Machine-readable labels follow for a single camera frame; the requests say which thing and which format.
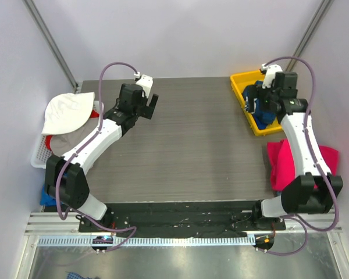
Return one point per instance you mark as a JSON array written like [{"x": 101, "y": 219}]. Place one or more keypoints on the grey t shirt in basket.
[{"x": 67, "y": 142}]

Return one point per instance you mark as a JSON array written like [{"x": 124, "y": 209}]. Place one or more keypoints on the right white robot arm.
[{"x": 314, "y": 188}]

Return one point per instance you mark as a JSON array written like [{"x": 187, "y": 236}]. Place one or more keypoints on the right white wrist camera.
[{"x": 269, "y": 71}]

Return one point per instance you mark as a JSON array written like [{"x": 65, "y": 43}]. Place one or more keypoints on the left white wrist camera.
[{"x": 145, "y": 81}]

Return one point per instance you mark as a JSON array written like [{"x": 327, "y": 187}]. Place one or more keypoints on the blue cloth at left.
[{"x": 46, "y": 200}]

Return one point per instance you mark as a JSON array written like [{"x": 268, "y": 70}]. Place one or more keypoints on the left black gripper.
[{"x": 145, "y": 110}]

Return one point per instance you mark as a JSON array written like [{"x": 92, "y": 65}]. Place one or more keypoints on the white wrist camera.
[
  {"x": 145, "y": 81},
  {"x": 269, "y": 71}
]

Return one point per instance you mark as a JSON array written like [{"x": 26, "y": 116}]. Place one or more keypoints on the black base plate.
[{"x": 209, "y": 219}]

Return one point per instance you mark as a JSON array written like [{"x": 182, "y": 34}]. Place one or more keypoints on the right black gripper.
[{"x": 257, "y": 102}]

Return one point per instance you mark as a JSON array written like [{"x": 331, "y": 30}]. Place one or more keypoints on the blue t shirt in tray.
[{"x": 262, "y": 118}]

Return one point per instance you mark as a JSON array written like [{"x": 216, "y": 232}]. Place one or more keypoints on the yellow plastic tray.
[{"x": 239, "y": 82}]

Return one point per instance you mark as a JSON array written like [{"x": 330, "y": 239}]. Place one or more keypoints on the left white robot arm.
[{"x": 65, "y": 177}]

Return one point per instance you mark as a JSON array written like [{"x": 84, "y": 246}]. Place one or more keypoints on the pink t shirt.
[{"x": 282, "y": 163}]

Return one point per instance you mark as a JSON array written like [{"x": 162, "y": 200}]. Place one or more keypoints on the white slotted cable duct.
[{"x": 104, "y": 241}]

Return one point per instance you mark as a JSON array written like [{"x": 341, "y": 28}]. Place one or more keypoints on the white t shirt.
[{"x": 67, "y": 112}]

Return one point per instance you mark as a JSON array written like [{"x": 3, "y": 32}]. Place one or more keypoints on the white plastic basket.
[{"x": 48, "y": 145}]

